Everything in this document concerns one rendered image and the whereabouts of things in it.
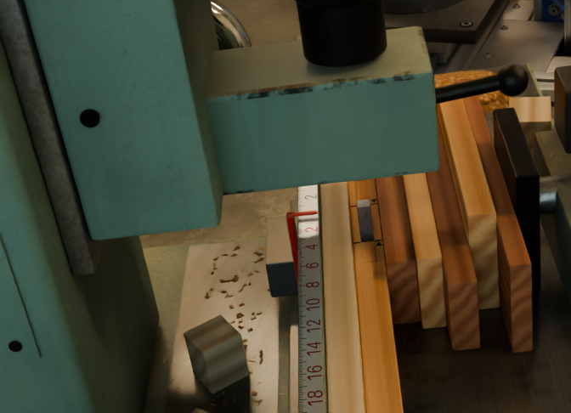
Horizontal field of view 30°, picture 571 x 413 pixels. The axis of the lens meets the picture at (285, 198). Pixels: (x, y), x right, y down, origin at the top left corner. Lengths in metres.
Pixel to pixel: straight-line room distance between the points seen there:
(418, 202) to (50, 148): 0.25
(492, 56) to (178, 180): 0.86
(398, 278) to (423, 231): 0.03
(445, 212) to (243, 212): 1.83
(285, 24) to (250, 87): 2.85
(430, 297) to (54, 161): 0.25
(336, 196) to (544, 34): 0.79
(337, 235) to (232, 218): 1.81
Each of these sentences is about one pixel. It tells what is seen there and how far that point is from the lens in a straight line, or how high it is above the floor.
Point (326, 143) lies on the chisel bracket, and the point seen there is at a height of 1.03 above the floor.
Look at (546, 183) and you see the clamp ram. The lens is 0.72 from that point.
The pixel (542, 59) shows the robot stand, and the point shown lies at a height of 0.73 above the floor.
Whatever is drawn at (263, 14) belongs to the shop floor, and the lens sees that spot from 3.58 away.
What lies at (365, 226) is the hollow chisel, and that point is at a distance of 0.71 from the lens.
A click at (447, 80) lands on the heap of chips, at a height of 0.92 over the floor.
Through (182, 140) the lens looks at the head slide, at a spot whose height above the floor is 1.06.
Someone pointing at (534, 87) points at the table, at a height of 0.90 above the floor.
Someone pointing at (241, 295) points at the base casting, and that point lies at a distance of 0.91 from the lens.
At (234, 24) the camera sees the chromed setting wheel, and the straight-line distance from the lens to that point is 0.78.
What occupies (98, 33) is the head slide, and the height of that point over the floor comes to 1.13.
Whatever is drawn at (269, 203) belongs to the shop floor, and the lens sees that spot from 2.54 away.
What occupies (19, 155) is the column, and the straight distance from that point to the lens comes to 0.59.
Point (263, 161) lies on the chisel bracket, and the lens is 0.65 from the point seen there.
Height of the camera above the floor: 1.35
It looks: 32 degrees down
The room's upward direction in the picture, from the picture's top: 9 degrees counter-clockwise
